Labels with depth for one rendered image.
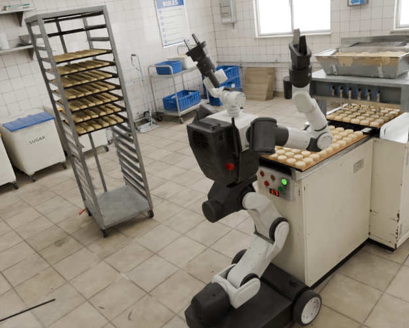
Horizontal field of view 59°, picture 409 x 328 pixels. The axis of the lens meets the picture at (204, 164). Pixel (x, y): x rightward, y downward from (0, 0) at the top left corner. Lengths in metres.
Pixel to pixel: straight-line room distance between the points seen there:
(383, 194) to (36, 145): 3.88
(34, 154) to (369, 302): 3.95
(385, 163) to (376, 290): 0.77
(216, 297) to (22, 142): 3.44
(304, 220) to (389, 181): 0.69
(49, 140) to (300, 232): 3.60
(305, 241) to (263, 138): 0.83
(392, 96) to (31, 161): 4.00
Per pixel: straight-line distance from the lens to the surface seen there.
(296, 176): 1.89
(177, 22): 6.84
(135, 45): 6.27
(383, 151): 2.45
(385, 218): 2.65
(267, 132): 1.51
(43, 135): 4.89
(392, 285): 2.60
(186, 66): 6.05
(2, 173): 4.84
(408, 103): 2.29
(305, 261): 2.23
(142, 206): 3.32
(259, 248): 2.11
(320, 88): 2.66
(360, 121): 2.48
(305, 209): 2.03
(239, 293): 2.03
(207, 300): 1.98
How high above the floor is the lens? 1.73
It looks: 24 degrees down
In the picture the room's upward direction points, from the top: 9 degrees counter-clockwise
